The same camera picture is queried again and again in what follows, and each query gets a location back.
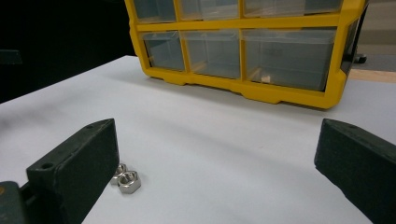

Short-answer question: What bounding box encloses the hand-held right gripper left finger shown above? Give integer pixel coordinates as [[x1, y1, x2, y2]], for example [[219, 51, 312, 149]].
[[26, 118, 120, 224]]

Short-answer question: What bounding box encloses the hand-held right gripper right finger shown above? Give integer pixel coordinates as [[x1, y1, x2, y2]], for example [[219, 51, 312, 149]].
[[313, 118, 396, 224]]

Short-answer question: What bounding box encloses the steel hex nut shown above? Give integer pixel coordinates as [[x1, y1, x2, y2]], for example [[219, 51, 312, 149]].
[[110, 162, 129, 186], [117, 170, 142, 194]]

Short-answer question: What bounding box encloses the yellow and black organizer cabinet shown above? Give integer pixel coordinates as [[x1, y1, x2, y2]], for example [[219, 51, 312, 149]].
[[124, 0, 370, 110]]

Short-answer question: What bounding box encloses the set of closed clear drawers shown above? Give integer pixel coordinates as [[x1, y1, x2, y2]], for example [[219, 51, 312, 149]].
[[134, 0, 344, 91]]

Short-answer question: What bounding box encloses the black curtain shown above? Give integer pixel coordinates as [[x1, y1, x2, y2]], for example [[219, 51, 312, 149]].
[[0, 0, 138, 104]]

